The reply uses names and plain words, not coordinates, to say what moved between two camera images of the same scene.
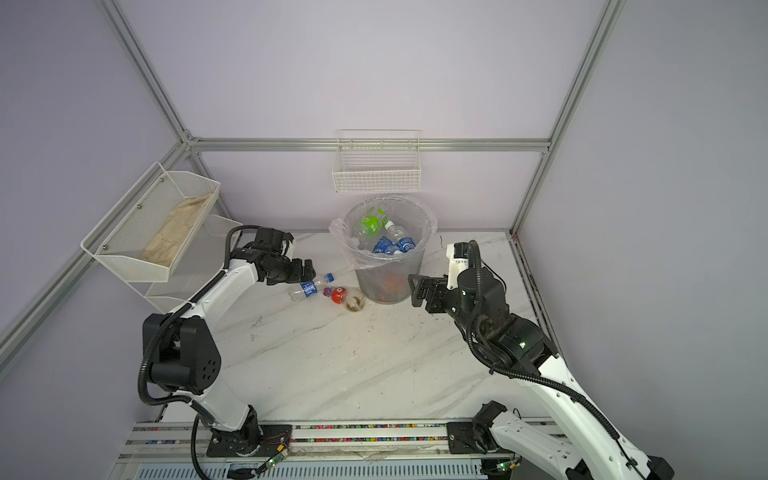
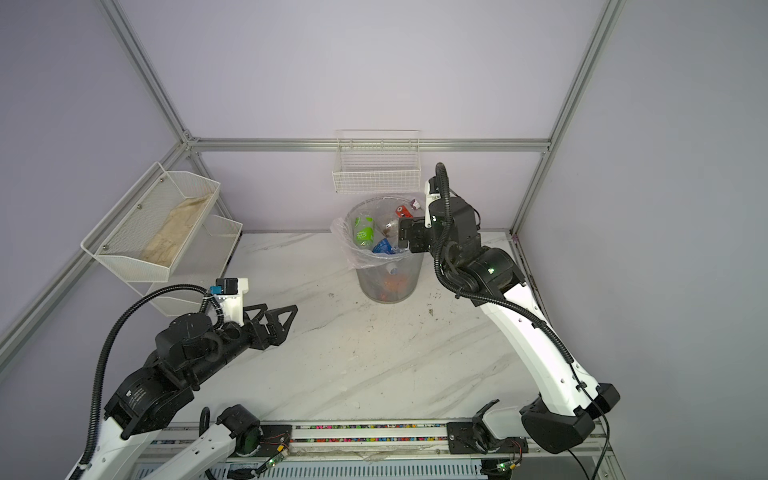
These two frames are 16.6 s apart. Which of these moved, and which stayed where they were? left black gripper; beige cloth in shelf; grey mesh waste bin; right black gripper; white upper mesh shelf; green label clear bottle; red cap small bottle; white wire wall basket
Moved: green label clear bottle; left black gripper; red cap small bottle; right black gripper
Stayed: white upper mesh shelf; grey mesh waste bin; beige cloth in shelf; white wire wall basket
